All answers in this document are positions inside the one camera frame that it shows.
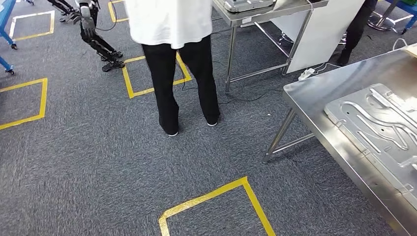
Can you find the black humanoid robot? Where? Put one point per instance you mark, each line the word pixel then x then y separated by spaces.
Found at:
pixel 97 44

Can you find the blue metal cart frame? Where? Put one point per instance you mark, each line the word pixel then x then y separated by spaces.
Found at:
pixel 407 8

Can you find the stainless steel workbench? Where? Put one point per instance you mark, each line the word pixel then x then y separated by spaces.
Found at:
pixel 309 97

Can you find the white panel board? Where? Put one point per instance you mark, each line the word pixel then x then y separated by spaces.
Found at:
pixel 322 39

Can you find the white power strip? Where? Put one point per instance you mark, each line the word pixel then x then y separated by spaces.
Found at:
pixel 306 74

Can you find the small steel table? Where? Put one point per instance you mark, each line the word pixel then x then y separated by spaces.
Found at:
pixel 277 13

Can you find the pressed sheet metal panel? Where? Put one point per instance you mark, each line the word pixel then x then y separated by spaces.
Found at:
pixel 374 130
pixel 244 5

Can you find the person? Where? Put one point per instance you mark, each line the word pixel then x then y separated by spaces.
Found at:
pixel 169 19
pixel 358 26

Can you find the chrome stool base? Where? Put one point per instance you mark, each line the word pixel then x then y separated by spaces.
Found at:
pixel 381 24

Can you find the yellow floor tape square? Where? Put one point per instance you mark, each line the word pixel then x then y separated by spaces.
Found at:
pixel 43 104

